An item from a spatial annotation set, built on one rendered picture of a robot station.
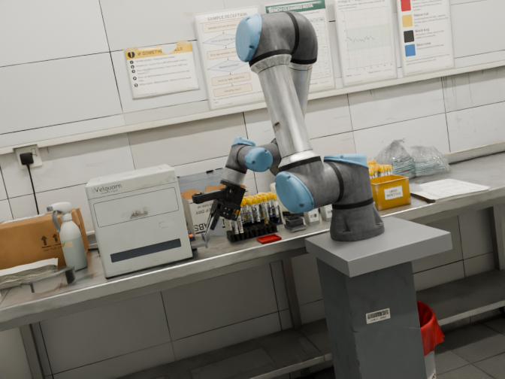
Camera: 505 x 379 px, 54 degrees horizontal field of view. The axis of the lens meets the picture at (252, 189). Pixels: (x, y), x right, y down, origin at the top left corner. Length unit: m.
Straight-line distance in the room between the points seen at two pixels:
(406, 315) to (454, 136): 1.48
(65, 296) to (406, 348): 0.99
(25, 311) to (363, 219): 1.01
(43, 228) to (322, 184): 1.08
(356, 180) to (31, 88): 1.42
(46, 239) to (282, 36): 1.12
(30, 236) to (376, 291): 1.22
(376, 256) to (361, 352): 0.31
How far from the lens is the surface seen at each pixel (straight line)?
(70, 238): 1.83
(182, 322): 2.38
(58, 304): 1.63
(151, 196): 1.59
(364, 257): 1.24
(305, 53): 1.45
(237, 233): 1.75
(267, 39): 1.35
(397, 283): 1.43
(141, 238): 1.61
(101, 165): 2.22
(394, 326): 1.46
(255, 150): 1.54
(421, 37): 2.68
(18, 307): 1.64
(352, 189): 1.36
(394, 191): 1.88
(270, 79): 1.34
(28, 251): 1.99
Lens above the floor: 1.29
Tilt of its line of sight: 8 degrees down
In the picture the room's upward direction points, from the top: 10 degrees counter-clockwise
